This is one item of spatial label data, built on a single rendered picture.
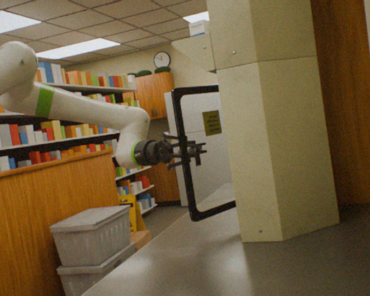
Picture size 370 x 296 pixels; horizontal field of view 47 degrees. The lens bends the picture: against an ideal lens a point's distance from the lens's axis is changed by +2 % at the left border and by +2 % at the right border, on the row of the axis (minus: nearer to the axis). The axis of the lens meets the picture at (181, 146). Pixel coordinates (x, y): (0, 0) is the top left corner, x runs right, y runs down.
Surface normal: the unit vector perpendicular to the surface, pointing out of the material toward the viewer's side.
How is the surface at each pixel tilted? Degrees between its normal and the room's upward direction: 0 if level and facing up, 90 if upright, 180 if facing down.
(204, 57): 90
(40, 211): 90
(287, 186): 90
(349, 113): 90
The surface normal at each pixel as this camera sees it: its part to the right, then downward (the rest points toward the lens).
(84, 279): -0.30, 0.19
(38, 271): 0.93, -0.12
